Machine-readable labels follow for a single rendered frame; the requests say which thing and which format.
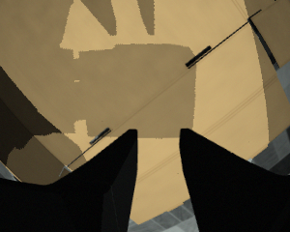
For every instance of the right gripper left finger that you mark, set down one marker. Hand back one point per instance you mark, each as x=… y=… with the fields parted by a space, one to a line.
x=95 y=197

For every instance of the cardboard blank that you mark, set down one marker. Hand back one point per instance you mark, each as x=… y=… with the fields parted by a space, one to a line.
x=71 y=68

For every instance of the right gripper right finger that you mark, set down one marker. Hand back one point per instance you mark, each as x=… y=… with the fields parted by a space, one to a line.
x=229 y=193

